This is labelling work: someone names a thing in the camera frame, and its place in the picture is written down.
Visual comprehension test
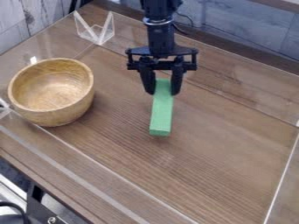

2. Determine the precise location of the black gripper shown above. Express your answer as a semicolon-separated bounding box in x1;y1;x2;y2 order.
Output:
126;45;199;95

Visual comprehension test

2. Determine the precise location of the black cable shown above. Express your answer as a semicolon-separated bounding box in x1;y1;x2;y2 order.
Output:
0;200;31;224

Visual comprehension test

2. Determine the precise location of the clear acrylic corner bracket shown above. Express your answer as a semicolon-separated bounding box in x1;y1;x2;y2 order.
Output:
74;10;115;46

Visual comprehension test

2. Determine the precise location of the clear acrylic back wall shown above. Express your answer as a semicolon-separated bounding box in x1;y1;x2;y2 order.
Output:
105;14;299;127

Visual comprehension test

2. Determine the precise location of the clear acrylic wall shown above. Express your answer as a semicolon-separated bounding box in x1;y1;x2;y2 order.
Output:
105;14;299;127
263;136;299;224
0;98;199;224

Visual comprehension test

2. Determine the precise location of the wooden bowl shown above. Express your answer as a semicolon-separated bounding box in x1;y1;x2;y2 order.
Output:
7;58;95;127

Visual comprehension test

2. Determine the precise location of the clear acrylic right wall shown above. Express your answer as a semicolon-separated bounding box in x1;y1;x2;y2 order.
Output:
263;136;299;224

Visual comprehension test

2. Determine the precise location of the clear acrylic front wall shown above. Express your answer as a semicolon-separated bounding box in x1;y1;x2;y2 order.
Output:
0;98;199;224

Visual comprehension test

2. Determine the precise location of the green stick block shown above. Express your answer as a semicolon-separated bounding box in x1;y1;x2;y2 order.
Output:
150;79;174;137

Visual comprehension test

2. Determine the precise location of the black table leg bracket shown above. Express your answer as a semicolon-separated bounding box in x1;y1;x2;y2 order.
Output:
26;184;78;224

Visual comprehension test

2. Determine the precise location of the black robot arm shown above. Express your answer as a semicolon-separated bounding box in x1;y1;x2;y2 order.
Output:
126;0;199;95

